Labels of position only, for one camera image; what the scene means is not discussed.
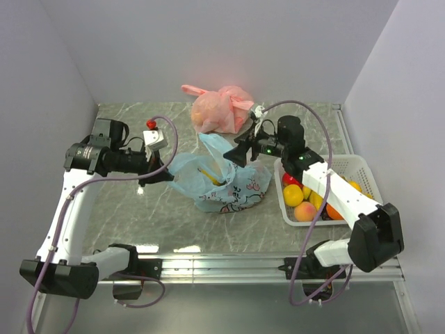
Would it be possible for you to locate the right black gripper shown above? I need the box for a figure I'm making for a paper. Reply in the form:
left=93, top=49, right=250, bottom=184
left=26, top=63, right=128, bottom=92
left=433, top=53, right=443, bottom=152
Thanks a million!
left=223, top=122, right=289, bottom=168

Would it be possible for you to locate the blue plastic bag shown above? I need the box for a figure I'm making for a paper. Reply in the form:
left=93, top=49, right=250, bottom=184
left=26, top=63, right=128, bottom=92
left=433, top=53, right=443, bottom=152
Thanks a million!
left=168, top=134, right=272, bottom=213

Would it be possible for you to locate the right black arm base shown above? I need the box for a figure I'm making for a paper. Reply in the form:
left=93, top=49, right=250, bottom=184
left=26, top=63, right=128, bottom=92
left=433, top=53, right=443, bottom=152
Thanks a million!
left=278, top=255, right=352, bottom=302

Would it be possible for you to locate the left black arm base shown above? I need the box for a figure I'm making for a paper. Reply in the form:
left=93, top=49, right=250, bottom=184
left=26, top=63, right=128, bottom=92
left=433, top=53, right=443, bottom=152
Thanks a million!
left=112, top=258, right=163, bottom=305

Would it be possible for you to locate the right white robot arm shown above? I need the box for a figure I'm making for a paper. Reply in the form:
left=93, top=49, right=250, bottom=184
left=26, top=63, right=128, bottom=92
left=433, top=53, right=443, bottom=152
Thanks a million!
left=223, top=116, right=405, bottom=278

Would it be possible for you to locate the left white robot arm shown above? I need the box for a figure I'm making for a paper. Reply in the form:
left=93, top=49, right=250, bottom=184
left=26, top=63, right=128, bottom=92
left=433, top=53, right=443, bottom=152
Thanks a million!
left=19, top=116, right=174, bottom=299

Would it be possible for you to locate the pink tied plastic bag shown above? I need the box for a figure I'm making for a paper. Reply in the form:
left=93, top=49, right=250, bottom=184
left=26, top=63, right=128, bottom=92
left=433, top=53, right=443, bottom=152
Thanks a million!
left=181, top=85, right=254, bottom=134

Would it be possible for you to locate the red fake apple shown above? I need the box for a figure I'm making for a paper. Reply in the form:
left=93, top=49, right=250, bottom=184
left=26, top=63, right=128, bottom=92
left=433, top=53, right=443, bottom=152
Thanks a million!
left=282, top=173, right=303, bottom=188

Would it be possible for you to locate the yellow fake orange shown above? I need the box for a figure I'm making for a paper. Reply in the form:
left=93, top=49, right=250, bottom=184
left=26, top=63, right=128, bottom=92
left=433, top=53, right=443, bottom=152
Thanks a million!
left=282, top=184, right=304, bottom=207

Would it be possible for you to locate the yellow fake banana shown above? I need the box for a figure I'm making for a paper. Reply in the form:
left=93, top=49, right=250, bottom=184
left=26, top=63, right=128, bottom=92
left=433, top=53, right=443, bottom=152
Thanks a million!
left=302, top=186, right=323, bottom=210

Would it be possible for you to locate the fake peach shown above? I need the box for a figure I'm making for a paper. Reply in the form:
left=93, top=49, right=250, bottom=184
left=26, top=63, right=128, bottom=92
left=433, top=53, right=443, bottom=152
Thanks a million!
left=294, top=201, right=317, bottom=223

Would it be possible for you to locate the dark fake grape bunch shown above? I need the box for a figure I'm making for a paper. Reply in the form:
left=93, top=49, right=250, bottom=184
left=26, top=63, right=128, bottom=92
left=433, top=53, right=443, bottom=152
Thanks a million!
left=321, top=208, right=332, bottom=221

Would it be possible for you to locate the small yellow fake fruit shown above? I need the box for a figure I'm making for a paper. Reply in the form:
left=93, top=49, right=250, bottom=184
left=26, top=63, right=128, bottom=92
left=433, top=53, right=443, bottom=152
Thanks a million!
left=342, top=177, right=373, bottom=199

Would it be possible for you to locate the white plastic basket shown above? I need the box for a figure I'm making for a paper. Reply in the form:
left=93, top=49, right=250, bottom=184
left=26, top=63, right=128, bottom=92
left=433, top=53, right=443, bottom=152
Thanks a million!
left=274, top=154, right=383, bottom=227

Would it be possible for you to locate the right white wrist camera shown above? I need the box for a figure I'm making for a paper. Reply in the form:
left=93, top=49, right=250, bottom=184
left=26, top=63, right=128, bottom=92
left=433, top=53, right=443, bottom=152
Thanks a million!
left=249, top=104, right=268, bottom=137

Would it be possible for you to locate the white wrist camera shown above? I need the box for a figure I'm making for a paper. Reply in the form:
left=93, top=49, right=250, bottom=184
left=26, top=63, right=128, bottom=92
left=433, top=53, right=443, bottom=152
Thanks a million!
left=143, top=129, right=168, bottom=152
left=249, top=104, right=268, bottom=137

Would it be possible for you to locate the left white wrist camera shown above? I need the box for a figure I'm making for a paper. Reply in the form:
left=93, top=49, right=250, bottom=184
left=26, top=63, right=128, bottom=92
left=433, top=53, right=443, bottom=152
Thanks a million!
left=143, top=129, right=168, bottom=152

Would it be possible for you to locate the aluminium rail frame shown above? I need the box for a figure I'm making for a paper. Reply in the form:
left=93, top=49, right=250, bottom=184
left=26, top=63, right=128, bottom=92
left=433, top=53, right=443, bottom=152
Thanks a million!
left=20, top=103, right=421, bottom=334

